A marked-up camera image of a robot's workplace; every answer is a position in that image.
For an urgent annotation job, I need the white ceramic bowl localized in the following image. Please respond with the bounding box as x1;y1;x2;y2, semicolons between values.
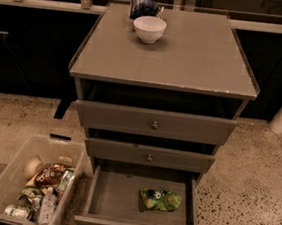
133;16;166;44

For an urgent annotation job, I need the top grey drawer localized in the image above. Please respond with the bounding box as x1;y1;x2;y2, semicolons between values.
75;100;236;146

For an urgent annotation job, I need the clear plastic water bottle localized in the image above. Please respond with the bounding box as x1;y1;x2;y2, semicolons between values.
37;187;57;225

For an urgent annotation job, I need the tan bowl in bin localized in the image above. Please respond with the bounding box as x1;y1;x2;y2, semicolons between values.
23;156;44;180

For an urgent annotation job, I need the silver green can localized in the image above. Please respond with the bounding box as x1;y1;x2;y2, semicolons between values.
4;204;31;220

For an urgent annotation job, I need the green crumpled snack bag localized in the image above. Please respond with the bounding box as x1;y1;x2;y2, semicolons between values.
17;187;43;204

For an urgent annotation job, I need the bottom grey open drawer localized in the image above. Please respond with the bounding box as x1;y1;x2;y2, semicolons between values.
75;160;197;225

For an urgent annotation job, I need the clear plastic storage bin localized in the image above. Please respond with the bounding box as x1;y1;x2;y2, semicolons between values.
0;135;85;225

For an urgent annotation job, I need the brown snack bag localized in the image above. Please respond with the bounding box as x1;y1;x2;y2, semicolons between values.
26;164;72;188

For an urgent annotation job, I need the green rice chip bag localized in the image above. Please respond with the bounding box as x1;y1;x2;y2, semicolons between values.
139;188;182;212

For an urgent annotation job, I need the middle grey drawer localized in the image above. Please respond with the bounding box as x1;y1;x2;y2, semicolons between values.
85;138;216;173

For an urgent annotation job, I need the green soda can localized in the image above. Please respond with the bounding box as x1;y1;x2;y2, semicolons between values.
55;169;73;193

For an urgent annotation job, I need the dark blue chip bag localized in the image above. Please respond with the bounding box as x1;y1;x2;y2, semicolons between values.
129;0;164;19

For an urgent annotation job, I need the grey wooden drawer cabinet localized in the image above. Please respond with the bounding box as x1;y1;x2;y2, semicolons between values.
51;0;268;225

